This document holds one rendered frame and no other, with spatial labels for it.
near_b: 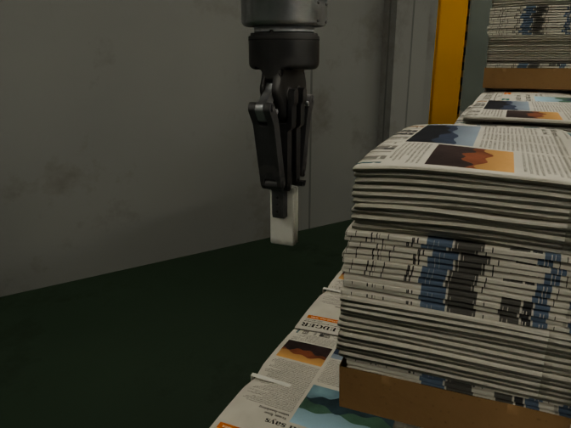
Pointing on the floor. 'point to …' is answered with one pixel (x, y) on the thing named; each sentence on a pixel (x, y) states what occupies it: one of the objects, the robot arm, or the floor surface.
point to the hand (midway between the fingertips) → (284, 215)
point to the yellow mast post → (449, 60)
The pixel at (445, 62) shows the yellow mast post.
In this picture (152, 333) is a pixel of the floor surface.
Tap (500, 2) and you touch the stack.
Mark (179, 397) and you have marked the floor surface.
